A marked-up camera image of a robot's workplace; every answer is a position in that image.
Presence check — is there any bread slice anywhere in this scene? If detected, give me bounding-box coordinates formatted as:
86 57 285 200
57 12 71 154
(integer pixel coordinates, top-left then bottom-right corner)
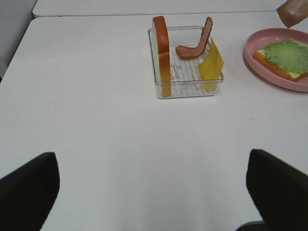
253 40 308 82
151 16 171 97

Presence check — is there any bacon strip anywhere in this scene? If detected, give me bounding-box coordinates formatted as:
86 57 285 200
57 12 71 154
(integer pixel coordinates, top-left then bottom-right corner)
176 17 213 60
276 0 308 28

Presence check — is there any pink round plate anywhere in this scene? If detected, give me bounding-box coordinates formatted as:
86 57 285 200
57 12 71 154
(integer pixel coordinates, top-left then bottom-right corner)
244 28 308 92

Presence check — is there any green lettuce leaf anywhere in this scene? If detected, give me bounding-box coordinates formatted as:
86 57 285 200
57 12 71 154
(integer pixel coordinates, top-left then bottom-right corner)
264 40 308 74

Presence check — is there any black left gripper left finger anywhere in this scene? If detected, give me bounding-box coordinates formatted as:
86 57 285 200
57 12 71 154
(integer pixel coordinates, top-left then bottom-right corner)
0 152 60 231

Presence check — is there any left clear plastic tray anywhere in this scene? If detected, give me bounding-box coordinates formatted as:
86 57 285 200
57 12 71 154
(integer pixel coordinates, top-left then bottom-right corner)
152 26 224 99

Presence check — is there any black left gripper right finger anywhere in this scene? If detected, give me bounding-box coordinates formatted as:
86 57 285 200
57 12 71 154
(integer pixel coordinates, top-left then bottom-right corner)
246 149 308 231

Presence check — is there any yellow cheese slice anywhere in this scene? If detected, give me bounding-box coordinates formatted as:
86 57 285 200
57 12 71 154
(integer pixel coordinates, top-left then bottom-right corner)
197 38 224 92

